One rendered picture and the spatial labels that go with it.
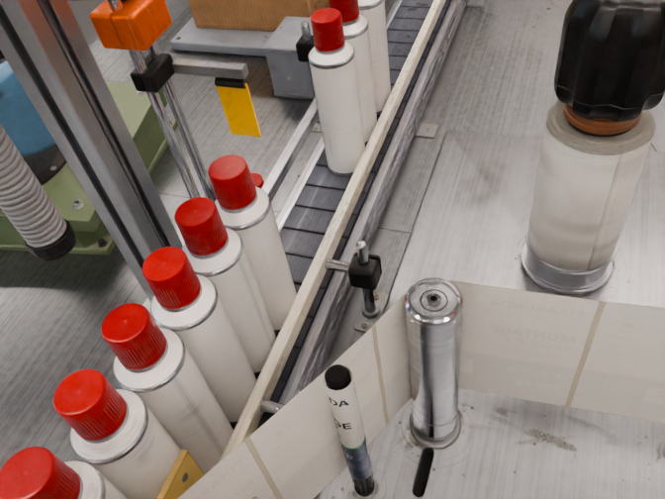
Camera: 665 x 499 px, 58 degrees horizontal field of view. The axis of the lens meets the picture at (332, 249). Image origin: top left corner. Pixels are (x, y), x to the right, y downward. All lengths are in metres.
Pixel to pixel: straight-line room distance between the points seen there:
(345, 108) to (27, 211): 0.38
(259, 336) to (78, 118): 0.24
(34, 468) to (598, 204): 0.46
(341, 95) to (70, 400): 0.45
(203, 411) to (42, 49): 0.30
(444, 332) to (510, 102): 0.61
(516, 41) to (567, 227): 0.59
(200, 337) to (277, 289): 0.13
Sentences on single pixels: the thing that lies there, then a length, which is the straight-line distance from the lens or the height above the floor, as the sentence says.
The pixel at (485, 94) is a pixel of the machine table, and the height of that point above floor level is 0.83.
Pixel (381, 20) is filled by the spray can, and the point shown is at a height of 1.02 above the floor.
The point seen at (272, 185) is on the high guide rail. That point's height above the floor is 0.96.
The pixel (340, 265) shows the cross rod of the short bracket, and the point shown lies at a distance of 0.63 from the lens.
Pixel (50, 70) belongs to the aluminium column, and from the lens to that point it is 0.53.
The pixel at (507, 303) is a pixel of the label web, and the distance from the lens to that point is 0.43.
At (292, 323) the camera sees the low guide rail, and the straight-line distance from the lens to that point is 0.59.
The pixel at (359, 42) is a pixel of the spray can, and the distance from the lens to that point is 0.74.
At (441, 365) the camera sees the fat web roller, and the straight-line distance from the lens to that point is 0.44.
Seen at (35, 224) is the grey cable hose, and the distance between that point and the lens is 0.48.
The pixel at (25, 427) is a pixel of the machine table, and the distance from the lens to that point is 0.75.
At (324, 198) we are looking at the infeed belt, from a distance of 0.75.
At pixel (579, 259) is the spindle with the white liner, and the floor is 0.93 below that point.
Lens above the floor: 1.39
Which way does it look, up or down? 48 degrees down
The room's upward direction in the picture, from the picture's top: 11 degrees counter-clockwise
